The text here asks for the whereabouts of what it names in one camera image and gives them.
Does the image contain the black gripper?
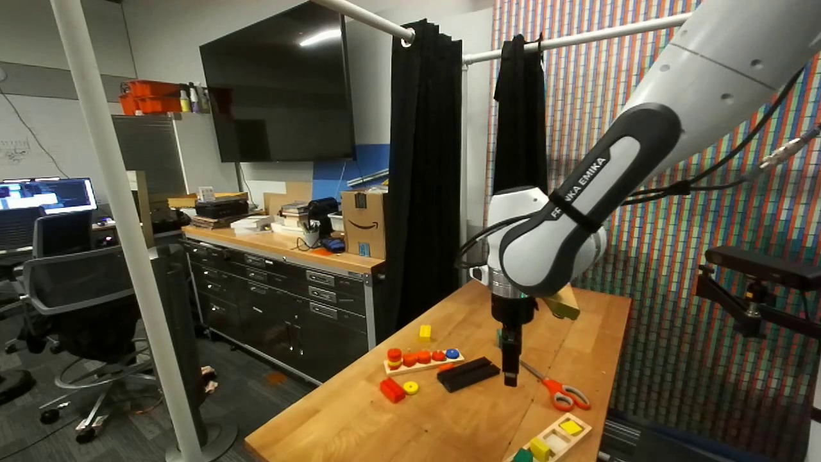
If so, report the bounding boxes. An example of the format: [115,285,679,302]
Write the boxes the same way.
[487,291,539,391]

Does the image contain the wooden peg platform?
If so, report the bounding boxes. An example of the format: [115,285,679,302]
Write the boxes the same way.
[383,343,470,377]

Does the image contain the black rectangular block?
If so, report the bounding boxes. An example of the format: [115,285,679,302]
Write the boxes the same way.
[434,355,502,396]

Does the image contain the wooden shape sorter board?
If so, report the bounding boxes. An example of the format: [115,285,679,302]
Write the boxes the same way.
[505,410,596,462]

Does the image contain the red toy brick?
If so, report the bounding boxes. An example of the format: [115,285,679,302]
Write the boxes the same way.
[378,377,409,406]

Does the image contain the cardboard shipping box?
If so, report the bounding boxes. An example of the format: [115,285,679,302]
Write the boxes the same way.
[339,188,391,261]

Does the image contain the wide black curtain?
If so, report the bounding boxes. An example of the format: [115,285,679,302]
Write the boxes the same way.
[387,19,465,338]

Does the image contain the black countertop appliance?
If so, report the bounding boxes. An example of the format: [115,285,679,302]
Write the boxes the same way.
[294,196,344,252]

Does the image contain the black drawer cabinet wooden top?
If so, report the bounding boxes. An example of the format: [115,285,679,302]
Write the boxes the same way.
[180,223,387,386]

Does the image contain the narrow black curtain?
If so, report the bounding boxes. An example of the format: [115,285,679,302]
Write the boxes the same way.
[489,33,548,197]

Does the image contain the white countertop item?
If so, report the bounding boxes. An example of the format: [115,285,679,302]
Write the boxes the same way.
[228,212,276,239]

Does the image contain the flat black box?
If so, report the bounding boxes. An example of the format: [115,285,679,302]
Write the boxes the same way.
[192,197,251,221]

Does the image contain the long white curtain rod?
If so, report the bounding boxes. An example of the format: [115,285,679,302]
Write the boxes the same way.
[459,8,697,67]

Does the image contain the black office chair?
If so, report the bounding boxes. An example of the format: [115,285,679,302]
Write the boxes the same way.
[24,211,162,445]

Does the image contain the orange storage box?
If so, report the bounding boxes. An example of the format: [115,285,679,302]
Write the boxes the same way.
[119,79,187,120]

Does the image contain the lit computer monitor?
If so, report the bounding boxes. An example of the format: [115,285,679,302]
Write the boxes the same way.
[0,174,101,216]

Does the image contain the orange handled scissors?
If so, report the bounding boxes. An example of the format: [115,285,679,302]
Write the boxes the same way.
[518,356,596,413]

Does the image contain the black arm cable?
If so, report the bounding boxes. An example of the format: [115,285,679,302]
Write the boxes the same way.
[451,61,821,271]

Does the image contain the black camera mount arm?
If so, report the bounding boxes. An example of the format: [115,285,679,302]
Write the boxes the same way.
[692,243,821,342]

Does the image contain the large black wall television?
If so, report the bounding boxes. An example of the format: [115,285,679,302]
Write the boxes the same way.
[198,2,359,164]

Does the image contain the short white frame rod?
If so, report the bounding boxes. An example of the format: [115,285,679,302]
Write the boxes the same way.
[310,0,418,46]

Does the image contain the white frame pole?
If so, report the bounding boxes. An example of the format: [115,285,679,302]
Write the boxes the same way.
[47,0,210,462]

